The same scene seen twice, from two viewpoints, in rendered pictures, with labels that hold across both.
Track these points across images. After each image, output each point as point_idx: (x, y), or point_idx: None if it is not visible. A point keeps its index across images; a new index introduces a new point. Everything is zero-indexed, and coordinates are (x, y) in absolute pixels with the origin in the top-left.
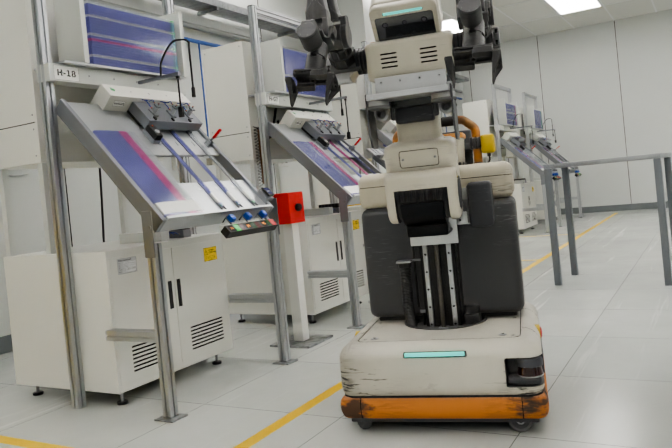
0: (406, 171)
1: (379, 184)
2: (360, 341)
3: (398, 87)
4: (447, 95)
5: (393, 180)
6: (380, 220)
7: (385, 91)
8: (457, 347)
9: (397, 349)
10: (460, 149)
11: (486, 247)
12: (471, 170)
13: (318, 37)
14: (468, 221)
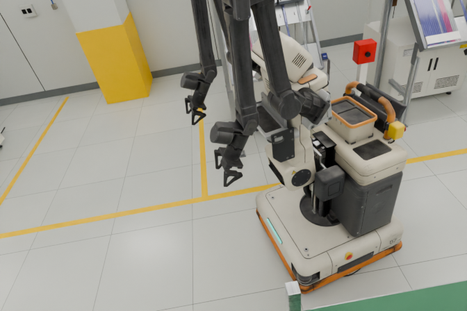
0: None
1: None
2: (266, 194)
3: (268, 106)
4: (269, 140)
5: (266, 151)
6: None
7: (264, 103)
8: (281, 237)
9: (267, 214)
10: (351, 135)
11: (343, 198)
12: (345, 155)
13: (189, 87)
14: None
